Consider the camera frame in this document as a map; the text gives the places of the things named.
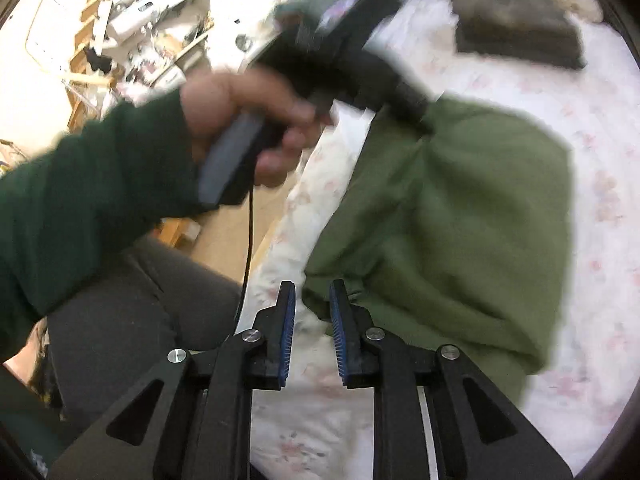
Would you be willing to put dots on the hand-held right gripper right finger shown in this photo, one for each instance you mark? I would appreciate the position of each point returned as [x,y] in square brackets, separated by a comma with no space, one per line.
[340,340]

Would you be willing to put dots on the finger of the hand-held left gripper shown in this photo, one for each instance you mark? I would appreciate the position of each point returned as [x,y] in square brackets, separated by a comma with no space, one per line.
[412,102]

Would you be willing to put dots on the folded dark grey pants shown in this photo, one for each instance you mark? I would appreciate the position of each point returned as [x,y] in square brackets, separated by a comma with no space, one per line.
[550,55]

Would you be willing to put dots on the person's left hand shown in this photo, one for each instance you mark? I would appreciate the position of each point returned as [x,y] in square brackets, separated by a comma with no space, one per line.
[225,100]

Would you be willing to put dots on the person's grey trouser leg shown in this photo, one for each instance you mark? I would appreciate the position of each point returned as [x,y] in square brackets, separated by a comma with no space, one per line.
[125,310]

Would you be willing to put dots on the teal bed frame board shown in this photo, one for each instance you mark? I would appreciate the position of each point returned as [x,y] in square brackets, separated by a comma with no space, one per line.
[310,5]

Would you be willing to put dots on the olive green pants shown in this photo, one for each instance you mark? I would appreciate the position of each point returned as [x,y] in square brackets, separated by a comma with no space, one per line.
[440,220]

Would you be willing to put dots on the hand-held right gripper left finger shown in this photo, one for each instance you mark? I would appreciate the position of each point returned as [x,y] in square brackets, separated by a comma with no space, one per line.
[287,340]

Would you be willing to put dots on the folded camouflage pants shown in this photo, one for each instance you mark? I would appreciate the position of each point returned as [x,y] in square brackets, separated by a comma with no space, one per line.
[505,7]

